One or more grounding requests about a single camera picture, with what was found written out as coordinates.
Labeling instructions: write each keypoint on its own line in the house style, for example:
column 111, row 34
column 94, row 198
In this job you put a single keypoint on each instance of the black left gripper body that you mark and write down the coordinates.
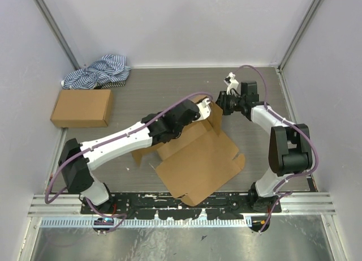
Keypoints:
column 179, row 133

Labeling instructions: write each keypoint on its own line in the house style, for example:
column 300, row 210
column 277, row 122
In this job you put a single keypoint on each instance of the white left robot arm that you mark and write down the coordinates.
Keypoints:
column 78, row 160

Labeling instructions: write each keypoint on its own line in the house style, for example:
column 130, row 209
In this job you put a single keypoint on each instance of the aluminium front rail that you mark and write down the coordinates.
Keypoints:
column 299, row 203

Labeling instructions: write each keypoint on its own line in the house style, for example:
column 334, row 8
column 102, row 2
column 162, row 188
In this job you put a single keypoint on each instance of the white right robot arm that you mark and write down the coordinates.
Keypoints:
column 289, row 151

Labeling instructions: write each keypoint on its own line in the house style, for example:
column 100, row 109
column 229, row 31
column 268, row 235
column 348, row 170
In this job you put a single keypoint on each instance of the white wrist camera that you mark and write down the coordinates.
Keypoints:
column 204, row 108
column 232, row 84

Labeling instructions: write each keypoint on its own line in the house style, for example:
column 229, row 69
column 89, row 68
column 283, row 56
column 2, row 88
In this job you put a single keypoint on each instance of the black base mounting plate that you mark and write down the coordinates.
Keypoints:
column 219, row 205

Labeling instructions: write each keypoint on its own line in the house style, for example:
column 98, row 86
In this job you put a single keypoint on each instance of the blue striped cloth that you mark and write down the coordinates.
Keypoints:
column 107, row 72

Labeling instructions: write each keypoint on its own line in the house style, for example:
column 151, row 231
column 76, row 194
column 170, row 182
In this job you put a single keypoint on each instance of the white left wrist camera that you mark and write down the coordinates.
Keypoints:
column 204, row 108

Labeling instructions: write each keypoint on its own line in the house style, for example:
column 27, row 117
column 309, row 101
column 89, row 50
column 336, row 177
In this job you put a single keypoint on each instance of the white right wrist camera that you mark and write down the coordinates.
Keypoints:
column 232, row 84

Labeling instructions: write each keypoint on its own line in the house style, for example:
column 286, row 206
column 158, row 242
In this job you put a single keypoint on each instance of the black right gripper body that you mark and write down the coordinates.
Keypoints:
column 230, row 103

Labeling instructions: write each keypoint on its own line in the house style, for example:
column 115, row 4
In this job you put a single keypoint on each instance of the closed brown cardboard box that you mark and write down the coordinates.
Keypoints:
column 83, row 108

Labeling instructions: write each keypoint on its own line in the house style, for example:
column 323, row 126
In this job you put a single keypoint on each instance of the white slotted cable duct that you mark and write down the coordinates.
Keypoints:
column 87, row 222

